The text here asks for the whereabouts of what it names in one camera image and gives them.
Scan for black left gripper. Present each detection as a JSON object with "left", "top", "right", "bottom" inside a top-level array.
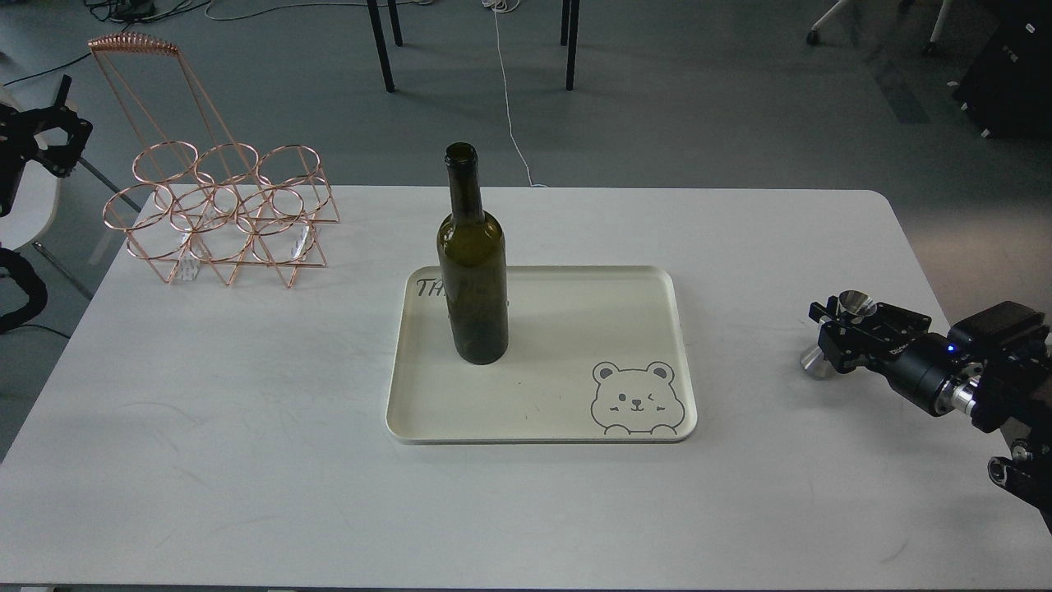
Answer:
[{"left": 1, "top": 75, "right": 93, "bottom": 216}]

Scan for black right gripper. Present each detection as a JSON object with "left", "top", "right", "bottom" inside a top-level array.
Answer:
[{"left": 809, "top": 299, "right": 978, "bottom": 416}]

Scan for steel double jigger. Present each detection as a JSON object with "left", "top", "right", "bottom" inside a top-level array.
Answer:
[{"left": 800, "top": 289, "right": 875, "bottom": 380}]

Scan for dark green wine bottle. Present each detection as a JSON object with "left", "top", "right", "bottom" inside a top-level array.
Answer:
[{"left": 436, "top": 142, "right": 510, "bottom": 366}]

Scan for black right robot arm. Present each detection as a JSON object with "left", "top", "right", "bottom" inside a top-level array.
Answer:
[{"left": 800, "top": 291, "right": 1051, "bottom": 524}]

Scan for cream bear serving tray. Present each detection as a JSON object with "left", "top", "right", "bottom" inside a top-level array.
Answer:
[{"left": 386, "top": 266, "right": 699, "bottom": 445}]

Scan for black equipment case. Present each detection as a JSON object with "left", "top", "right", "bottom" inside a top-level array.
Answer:
[{"left": 952, "top": 1, "right": 1051, "bottom": 139}]

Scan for white office chair base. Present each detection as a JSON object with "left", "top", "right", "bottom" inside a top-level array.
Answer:
[{"left": 805, "top": 1, "right": 956, "bottom": 57}]

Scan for black table legs left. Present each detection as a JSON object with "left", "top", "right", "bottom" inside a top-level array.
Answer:
[{"left": 366, "top": 0, "right": 404, "bottom": 93}]

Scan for black table legs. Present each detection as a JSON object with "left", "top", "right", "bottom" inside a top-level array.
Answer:
[
  {"left": 559, "top": 0, "right": 581, "bottom": 91},
  {"left": 366, "top": 0, "right": 404, "bottom": 93}
]

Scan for black table legs right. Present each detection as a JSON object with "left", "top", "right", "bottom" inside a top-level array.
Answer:
[{"left": 559, "top": 0, "right": 581, "bottom": 91}]

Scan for black floor cables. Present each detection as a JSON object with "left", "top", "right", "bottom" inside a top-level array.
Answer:
[{"left": 82, "top": 0, "right": 215, "bottom": 24}]

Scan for copper wire bottle rack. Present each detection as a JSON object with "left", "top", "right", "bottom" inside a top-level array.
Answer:
[{"left": 89, "top": 30, "right": 341, "bottom": 286}]

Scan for white floor cable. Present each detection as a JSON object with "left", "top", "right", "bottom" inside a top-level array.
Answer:
[{"left": 481, "top": 0, "right": 547, "bottom": 188}]

